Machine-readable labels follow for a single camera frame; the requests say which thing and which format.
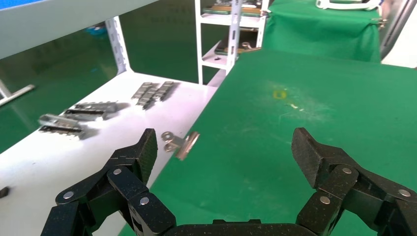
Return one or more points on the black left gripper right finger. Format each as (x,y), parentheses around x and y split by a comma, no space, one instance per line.
(338,182)

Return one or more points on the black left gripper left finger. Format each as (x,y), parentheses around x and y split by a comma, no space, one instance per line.
(127,185)

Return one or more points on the silver slotted metal bar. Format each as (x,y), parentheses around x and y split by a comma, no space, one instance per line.
(60,122)
(97,106)
(84,114)

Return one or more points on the silver ridged metal strip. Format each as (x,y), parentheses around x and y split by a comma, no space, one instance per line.
(141,91)
(150,96)
(164,91)

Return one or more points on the small black part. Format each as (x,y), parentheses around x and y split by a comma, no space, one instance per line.
(3,192)

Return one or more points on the green background table cloth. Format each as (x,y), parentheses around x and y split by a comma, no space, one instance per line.
(319,35)

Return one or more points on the blue floor object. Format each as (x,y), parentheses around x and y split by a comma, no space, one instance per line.
(96,31)

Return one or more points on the dark flat board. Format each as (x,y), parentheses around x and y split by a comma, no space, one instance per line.
(224,47)

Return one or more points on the white metal shelf rack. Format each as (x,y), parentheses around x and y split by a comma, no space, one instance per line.
(65,26)

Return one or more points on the white curved device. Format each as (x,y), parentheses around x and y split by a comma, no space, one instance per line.
(342,6)

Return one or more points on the white background shelf rack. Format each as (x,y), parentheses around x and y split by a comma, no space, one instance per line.
(233,32)

